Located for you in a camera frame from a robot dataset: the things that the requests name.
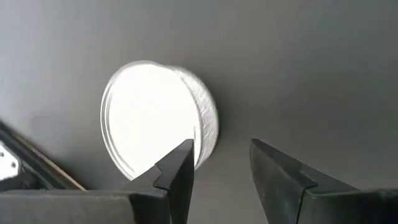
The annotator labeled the grey metal bracket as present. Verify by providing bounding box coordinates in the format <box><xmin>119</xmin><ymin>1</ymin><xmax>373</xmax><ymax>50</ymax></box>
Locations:
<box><xmin>0</xmin><ymin>141</ymin><xmax>21</xmax><ymax>182</ymax></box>

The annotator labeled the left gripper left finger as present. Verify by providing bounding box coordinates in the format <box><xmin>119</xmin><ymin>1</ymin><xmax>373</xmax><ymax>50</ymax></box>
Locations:
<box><xmin>0</xmin><ymin>139</ymin><xmax>195</xmax><ymax>224</ymax></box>

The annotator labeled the silver-lid tuna can green label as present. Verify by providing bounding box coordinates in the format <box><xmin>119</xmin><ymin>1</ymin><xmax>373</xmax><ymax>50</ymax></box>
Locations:
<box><xmin>99</xmin><ymin>60</ymin><xmax>220</xmax><ymax>182</ymax></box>

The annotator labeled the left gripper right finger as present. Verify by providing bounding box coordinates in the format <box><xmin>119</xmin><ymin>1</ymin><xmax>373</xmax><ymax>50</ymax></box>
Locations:
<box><xmin>250</xmin><ymin>139</ymin><xmax>398</xmax><ymax>224</ymax></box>

